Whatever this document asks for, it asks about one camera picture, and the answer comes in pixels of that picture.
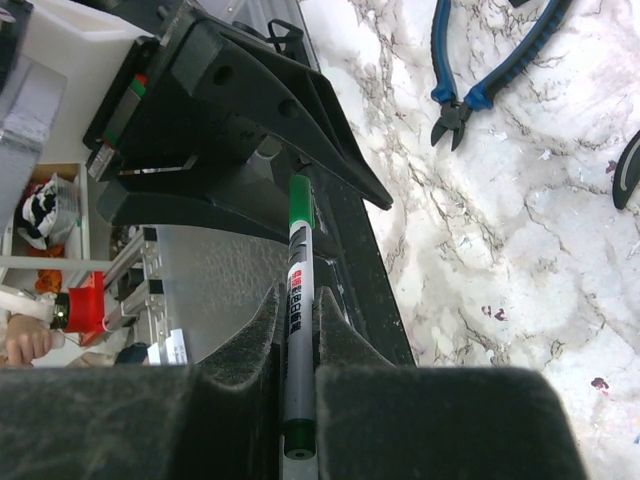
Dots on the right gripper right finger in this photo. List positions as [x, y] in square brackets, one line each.
[376, 420]

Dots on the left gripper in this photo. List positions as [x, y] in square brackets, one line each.
[167, 158]

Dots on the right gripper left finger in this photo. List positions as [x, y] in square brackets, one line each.
[217, 419]

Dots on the green marker cap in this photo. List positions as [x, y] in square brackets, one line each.
[301, 206]

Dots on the white whiteboard marker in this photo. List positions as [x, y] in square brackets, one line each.
[298, 418]

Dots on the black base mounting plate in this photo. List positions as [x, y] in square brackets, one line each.
[341, 45]

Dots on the aluminium frame rail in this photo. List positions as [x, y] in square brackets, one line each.
[135, 282]

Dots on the black grey wire stripper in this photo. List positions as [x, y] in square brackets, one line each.
[626, 175]

